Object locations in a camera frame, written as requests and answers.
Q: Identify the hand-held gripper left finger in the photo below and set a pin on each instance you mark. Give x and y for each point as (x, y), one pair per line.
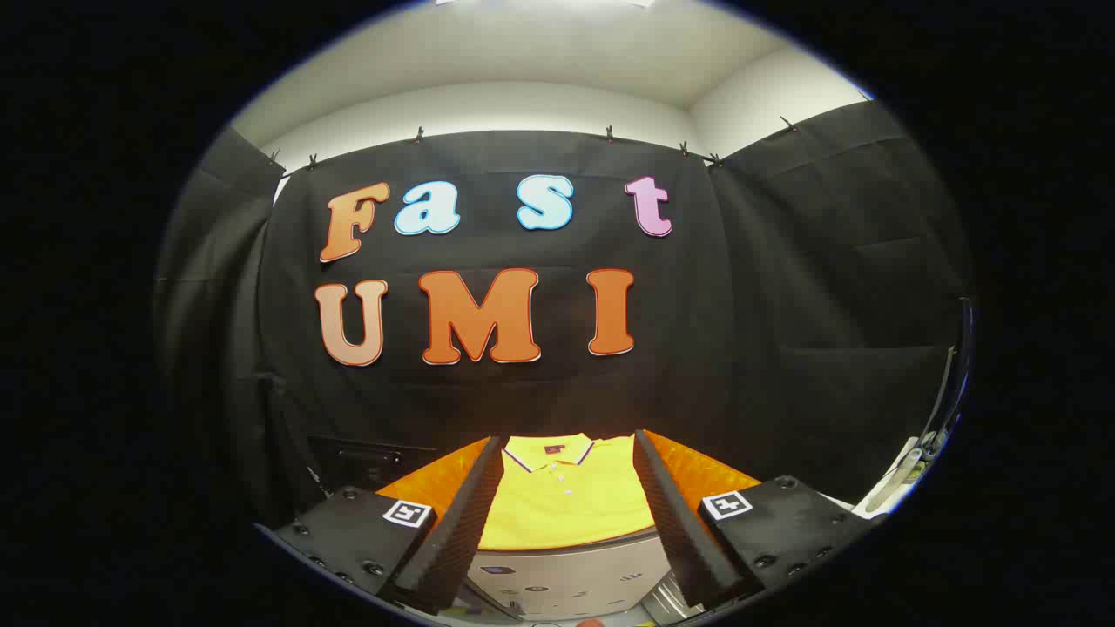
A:
(462, 522)

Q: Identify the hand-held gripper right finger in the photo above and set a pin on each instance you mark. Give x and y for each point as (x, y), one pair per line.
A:
(675, 522)

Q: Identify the yellow polo shirt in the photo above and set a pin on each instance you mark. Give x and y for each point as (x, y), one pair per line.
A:
(566, 505)

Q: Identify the white washing machine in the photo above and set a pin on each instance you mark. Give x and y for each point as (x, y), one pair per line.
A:
(566, 579)

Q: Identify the black backdrop cloth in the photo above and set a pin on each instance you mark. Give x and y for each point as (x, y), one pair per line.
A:
(523, 392)

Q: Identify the white rack with tubes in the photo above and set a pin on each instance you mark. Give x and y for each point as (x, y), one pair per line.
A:
(897, 475)

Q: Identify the dark metal stand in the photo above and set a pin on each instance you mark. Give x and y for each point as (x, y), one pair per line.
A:
(961, 366)

